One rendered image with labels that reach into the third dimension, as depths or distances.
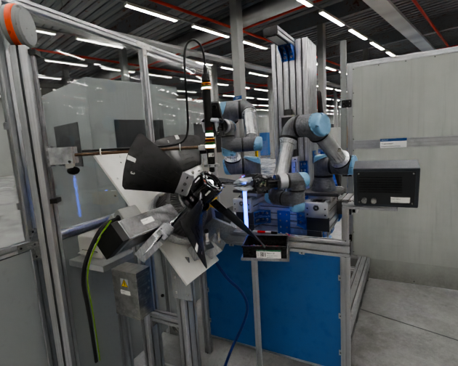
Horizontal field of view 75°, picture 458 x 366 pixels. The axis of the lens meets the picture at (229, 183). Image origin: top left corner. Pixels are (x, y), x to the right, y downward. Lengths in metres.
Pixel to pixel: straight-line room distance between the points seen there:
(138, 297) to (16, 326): 0.53
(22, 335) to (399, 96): 2.97
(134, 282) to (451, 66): 2.72
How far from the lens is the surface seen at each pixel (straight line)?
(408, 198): 1.53
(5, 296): 1.63
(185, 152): 1.41
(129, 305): 1.53
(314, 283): 1.75
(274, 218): 2.08
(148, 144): 1.19
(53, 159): 1.43
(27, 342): 1.75
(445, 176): 3.02
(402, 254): 3.17
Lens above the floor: 1.39
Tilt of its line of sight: 8 degrees down
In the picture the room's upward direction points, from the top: 4 degrees counter-clockwise
